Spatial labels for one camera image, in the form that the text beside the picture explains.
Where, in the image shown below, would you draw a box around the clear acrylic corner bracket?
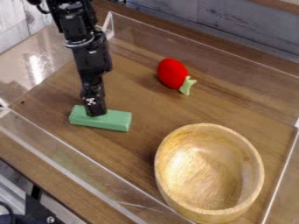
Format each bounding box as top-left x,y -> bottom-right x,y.
101,12 -> 115,39

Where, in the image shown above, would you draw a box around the brown wooden bowl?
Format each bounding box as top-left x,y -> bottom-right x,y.
153,123 -> 266,224

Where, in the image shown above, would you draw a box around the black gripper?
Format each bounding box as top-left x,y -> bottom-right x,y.
72,31 -> 112,117

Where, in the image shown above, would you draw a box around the red plush strawberry toy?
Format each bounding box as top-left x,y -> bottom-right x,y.
156,58 -> 197,95

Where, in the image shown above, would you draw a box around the clear acrylic enclosure wall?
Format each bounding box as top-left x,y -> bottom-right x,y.
0,13 -> 299,224

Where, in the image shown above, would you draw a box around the black clamp with cable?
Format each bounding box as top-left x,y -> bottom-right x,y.
0,182 -> 65,224

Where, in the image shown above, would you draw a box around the green rectangular block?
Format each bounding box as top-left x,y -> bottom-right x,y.
69,105 -> 132,132

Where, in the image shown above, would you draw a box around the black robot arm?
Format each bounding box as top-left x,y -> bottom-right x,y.
27,0 -> 112,117

